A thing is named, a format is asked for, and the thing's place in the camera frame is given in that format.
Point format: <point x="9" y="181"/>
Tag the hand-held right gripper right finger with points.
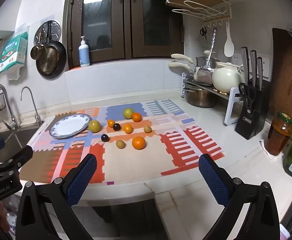
<point x="214" y="177"/>

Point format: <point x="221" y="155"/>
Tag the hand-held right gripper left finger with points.
<point x="82" y="177"/>

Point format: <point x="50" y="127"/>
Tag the blue rimmed white plate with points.
<point x="68" y="127"/>

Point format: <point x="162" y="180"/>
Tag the dark purple plum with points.
<point x="116" y="127"/>
<point x="105" y="138"/>

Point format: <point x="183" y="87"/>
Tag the small orange tangerine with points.
<point x="111" y="123"/>

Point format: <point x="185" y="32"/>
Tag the small yellow green citrus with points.
<point x="120" y="144"/>
<point x="147" y="129"/>

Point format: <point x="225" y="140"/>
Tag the steel sink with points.
<point x="16" y="140"/>

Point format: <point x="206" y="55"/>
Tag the colourful patterned table mat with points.
<point x="126" y="162"/>

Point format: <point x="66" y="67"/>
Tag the tall chrome faucet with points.
<point x="3" y="97"/>

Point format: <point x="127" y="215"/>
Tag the large yellow green citrus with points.
<point x="94" y="126"/>
<point x="128" y="113"/>

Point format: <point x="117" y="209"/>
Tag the thin chrome faucet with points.
<point x="33" y="105"/>

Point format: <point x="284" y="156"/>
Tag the black knife block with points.
<point x="250" y="122"/>

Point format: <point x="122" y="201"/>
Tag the large orange tangerine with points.
<point x="138" y="142"/>

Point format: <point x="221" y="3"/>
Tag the white metal pot rack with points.
<point x="232" y="105"/>

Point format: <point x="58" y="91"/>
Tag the sauce jar green lid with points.
<point x="278" y="137"/>

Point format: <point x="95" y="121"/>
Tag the large steel pot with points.
<point x="200" y="98"/>

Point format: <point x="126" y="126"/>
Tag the black kitchen scissors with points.
<point x="247" y="93"/>

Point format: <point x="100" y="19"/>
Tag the green tissue box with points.
<point x="13" y="52"/>

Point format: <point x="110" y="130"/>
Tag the black frying pan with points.
<point x="50" y="63"/>

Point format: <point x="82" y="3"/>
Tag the white ceramic pot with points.
<point x="225" y="78"/>

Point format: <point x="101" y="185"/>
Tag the metal skimmer ladle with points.
<point x="204" y="76"/>

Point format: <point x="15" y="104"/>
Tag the small copper pan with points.
<point x="37" y="52"/>

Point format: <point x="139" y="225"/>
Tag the blue white pump bottle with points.
<point x="84" y="55"/>

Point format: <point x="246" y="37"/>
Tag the dark brown cutting board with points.
<point x="288" y="80"/>

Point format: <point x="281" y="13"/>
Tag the white rice paddle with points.
<point x="228" y="47"/>

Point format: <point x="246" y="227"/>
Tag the round grey grill plate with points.
<point x="56" y="30"/>

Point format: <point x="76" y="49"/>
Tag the hanging black scissors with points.
<point x="203" y="32"/>

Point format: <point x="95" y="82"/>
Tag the dark brown window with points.
<point x="127" y="30"/>

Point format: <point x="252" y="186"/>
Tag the white wall outlet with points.
<point x="267" y="65"/>

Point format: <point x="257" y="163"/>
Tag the white wall shelf rack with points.
<point x="218" y="15"/>

